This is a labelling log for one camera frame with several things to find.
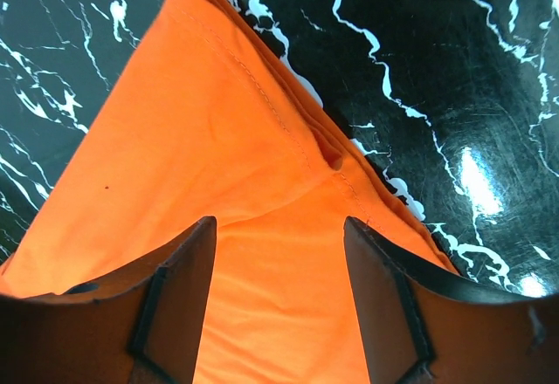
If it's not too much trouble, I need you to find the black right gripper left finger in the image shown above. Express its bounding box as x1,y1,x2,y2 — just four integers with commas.
1,216,217,383

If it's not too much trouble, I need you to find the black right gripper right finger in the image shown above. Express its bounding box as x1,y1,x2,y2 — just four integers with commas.
344,217,558,383

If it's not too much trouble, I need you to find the orange t shirt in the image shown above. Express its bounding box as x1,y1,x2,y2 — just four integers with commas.
1,0,451,383

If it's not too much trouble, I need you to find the black marble pattern mat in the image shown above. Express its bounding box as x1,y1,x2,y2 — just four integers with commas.
1,0,558,297

